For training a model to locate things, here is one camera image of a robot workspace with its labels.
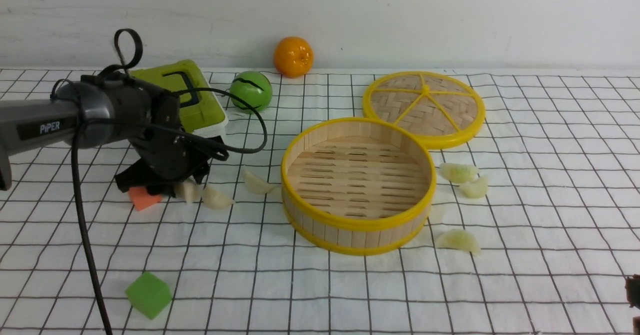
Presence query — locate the yellow rim bamboo steamer tray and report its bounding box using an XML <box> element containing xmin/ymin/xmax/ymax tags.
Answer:
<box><xmin>280</xmin><ymin>117</ymin><xmax>437</xmax><ymax>256</ymax></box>

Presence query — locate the green foam cube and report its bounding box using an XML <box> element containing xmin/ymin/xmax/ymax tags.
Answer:
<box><xmin>125</xmin><ymin>271</ymin><xmax>173</xmax><ymax>320</ymax></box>

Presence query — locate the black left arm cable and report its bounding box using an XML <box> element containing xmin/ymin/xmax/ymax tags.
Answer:
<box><xmin>50</xmin><ymin>28</ymin><xmax>269</xmax><ymax>335</ymax></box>

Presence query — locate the orange toy fruit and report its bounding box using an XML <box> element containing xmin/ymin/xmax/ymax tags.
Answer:
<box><xmin>273</xmin><ymin>36</ymin><xmax>314</xmax><ymax>79</ymax></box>

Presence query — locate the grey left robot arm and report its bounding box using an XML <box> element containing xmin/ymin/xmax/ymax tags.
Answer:
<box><xmin>0</xmin><ymin>71</ymin><xmax>229</xmax><ymax>196</ymax></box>

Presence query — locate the orange foam cube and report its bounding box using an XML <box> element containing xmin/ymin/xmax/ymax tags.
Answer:
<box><xmin>127</xmin><ymin>187</ymin><xmax>163</xmax><ymax>212</ymax></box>

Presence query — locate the white dumpling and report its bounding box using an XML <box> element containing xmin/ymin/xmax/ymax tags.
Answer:
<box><xmin>242</xmin><ymin>168</ymin><xmax>278</xmax><ymax>195</ymax></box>
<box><xmin>201</xmin><ymin>185</ymin><xmax>236</xmax><ymax>210</ymax></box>
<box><xmin>173</xmin><ymin>178</ymin><xmax>201</xmax><ymax>204</ymax></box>

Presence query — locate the green lid white box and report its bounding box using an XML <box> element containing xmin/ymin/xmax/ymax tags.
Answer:
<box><xmin>130</xmin><ymin>59</ymin><xmax>228</xmax><ymax>139</ymax></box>

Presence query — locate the greenish dumpling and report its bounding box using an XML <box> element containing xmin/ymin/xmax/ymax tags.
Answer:
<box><xmin>458</xmin><ymin>175</ymin><xmax>490</xmax><ymax>199</ymax></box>
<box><xmin>438</xmin><ymin>162</ymin><xmax>480</xmax><ymax>184</ymax></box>
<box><xmin>434</xmin><ymin>229</ymin><xmax>482</xmax><ymax>256</ymax></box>

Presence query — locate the green watermelon toy ball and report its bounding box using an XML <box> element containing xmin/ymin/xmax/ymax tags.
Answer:
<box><xmin>228</xmin><ymin>71</ymin><xmax>274</xmax><ymax>112</ymax></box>

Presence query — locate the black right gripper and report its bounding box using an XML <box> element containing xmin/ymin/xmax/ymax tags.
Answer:
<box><xmin>625</xmin><ymin>274</ymin><xmax>640</xmax><ymax>309</ymax></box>

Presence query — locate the yellow rim bamboo steamer lid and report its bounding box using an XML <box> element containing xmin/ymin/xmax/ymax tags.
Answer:
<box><xmin>362</xmin><ymin>71</ymin><xmax>486</xmax><ymax>149</ymax></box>

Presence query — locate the white black grid tablecloth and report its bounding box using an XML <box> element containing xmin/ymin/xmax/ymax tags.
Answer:
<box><xmin>0</xmin><ymin>68</ymin><xmax>640</xmax><ymax>335</ymax></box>

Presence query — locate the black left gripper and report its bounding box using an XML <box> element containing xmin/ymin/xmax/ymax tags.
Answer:
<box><xmin>98</xmin><ymin>73</ymin><xmax>226</xmax><ymax>196</ymax></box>

